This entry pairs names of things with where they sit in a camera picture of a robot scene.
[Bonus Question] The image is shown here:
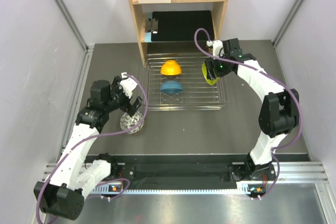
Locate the blue bowl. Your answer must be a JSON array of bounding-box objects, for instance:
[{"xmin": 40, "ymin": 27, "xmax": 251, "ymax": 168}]
[{"xmin": 160, "ymin": 81, "xmax": 183, "ymax": 94}]

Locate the green bowl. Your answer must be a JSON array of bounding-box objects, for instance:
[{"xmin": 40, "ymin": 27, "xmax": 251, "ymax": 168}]
[{"xmin": 202, "ymin": 63, "xmax": 219, "ymax": 86}]

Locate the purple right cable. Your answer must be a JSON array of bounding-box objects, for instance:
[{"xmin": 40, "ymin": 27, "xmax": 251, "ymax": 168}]
[{"xmin": 194, "ymin": 28, "xmax": 305, "ymax": 200}]

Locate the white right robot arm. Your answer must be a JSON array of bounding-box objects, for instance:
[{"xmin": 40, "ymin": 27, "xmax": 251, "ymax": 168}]
[{"xmin": 202, "ymin": 38, "xmax": 299, "ymax": 181}]

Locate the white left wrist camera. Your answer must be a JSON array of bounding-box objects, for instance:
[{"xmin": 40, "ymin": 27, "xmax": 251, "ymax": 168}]
[{"xmin": 120, "ymin": 72, "xmax": 137, "ymax": 99}]

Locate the metal wire dish rack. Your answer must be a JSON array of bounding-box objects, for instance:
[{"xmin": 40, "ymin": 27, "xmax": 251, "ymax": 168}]
[{"xmin": 143, "ymin": 53, "xmax": 227, "ymax": 111}]

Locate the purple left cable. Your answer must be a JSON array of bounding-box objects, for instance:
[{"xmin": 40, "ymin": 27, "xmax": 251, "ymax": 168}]
[{"xmin": 36, "ymin": 74, "xmax": 148, "ymax": 224}]

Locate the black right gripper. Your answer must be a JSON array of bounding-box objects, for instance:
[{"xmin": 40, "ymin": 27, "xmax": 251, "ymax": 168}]
[{"xmin": 204, "ymin": 52, "xmax": 231, "ymax": 81}]

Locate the black clipboard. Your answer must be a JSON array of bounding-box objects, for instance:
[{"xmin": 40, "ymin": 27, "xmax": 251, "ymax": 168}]
[{"xmin": 144, "ymin": 10, "xmax": 215, "ymax": 42}]

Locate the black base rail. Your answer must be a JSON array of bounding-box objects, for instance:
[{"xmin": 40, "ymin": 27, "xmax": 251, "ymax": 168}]
[{"xmin": 78, "ymin": 153, "xmax": 310, "ymax": 190}]

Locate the purple cable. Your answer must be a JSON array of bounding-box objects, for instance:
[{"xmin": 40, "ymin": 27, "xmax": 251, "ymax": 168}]
[
  {"xmin": 36, "ymin": 74, "xmax": 148, "ymax": 224},
  {"xmin": 194, "ymin": 28, "xmax": 305, "ymax": 200}
]

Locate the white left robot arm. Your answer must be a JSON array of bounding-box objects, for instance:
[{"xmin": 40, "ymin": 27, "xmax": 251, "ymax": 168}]
[{"xmin": 34, "ymin": 72, "xmax": 148, "ymax": 223}]

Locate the patterned white floral bowl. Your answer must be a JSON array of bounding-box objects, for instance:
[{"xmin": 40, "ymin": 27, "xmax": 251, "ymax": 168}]
[{"xmin": 120, "ymin": 111, "xmax": 145, "ymax": 135}]

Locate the orange bowl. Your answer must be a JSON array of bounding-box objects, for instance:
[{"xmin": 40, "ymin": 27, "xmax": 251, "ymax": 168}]
[{"xmin": 160, "ymin": 60, "xmax": 182, "ymax": 76}]

